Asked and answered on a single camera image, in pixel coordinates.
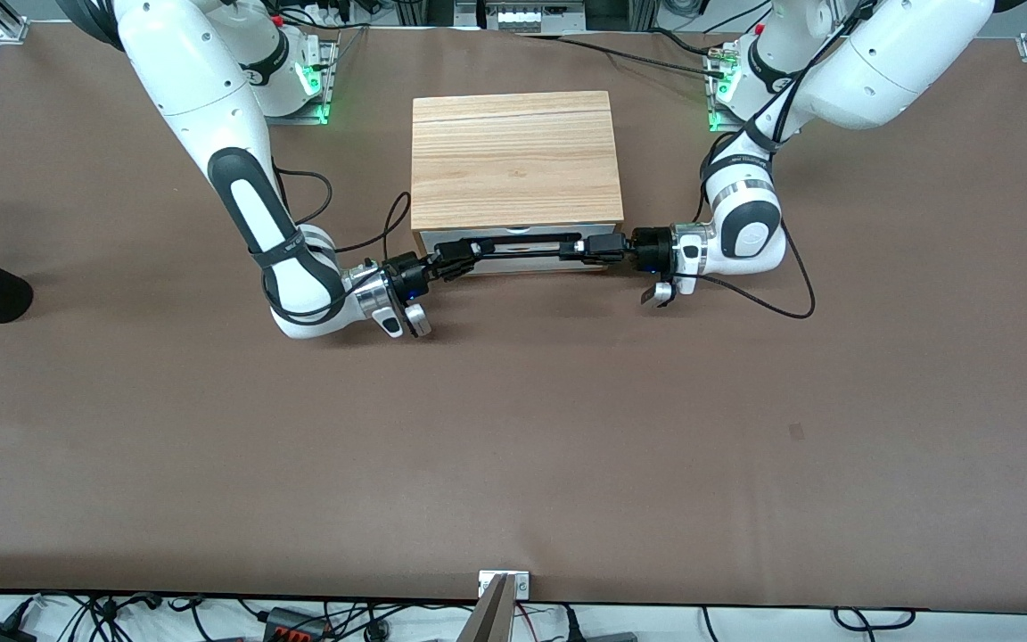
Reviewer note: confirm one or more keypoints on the grey slanted post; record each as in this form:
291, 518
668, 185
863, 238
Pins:
488, 620

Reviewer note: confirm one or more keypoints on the brown table mat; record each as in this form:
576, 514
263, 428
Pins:
513, 446

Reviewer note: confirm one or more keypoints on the wooden drawer cabinet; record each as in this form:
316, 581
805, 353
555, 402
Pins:
513, 160

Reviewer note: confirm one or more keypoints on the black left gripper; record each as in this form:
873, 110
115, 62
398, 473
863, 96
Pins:
650, 247

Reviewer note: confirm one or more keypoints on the grey power strip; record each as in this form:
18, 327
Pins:
531, 16

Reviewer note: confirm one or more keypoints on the black power adapter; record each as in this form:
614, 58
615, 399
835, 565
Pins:
1, 635

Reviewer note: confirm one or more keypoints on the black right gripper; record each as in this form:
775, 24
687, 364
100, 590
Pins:
406, 275

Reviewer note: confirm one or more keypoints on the silver table edge bracket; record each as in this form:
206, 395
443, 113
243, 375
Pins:
522, 585

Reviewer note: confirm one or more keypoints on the red and black power strip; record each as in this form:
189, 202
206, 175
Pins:
295, 629

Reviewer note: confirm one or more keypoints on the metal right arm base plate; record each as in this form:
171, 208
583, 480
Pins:
328, 80

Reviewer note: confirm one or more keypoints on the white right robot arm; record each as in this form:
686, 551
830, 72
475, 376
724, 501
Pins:
210, 89

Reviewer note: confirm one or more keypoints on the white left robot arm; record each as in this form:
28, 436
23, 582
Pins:
879, 53

